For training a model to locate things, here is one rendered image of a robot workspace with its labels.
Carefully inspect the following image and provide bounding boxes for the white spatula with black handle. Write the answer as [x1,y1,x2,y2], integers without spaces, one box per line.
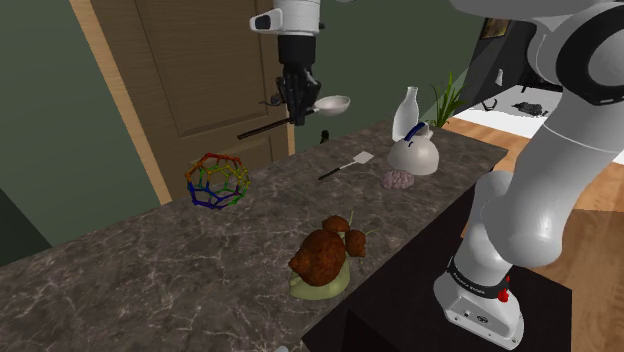
[317,150,376,182]

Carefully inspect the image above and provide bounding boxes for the brown wooden door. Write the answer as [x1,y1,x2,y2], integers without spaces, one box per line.
[68,0,297,206]

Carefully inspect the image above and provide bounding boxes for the brown mushrooms on green base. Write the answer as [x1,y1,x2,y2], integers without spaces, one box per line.
[287,210,379,301]

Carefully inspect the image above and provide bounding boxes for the black robot stand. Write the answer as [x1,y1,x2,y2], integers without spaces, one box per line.
[301,165,574,352]

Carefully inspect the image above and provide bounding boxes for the white kettle with blue handle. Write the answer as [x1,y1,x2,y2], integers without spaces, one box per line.
[387,121,441,177]

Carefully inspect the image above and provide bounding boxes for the green leafy plant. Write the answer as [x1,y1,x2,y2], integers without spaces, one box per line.
[427,71,468,130]

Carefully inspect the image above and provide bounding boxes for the white table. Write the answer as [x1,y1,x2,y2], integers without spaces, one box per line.
[453,83,624,167]

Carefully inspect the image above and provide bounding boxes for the white glass bottle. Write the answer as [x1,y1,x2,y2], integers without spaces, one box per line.
[391,86,421,144]

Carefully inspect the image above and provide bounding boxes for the framed wall picture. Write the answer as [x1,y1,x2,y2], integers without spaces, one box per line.
[479,17,514,41]

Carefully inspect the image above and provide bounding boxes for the rainbow wireframe polyhedron ball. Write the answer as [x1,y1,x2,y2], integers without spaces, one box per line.
[184,152,251,211]

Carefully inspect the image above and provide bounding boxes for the pink brain model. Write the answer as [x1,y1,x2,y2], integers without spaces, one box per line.
[380,168,416,191]

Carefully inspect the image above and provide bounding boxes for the white ladle with dark handle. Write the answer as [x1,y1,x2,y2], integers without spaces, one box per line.
[237,95,352,141]

